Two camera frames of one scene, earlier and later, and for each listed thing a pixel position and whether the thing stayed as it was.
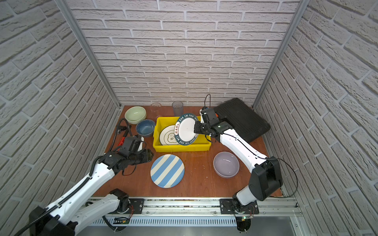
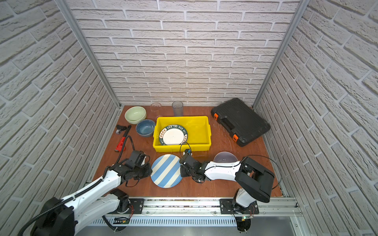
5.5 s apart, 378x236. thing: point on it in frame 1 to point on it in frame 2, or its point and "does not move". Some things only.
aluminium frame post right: (300, 9) does not move
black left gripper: (150, 155) to (149, 172)
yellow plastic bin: (202, 143) does not move
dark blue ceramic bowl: (145, 128) does not move
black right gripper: (198, 127) to (183, 171)
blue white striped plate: (167, 170) does not move
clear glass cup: (156, 109) does not move
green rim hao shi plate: (184, 130) to (173, 134)
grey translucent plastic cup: (178, 106) does not move
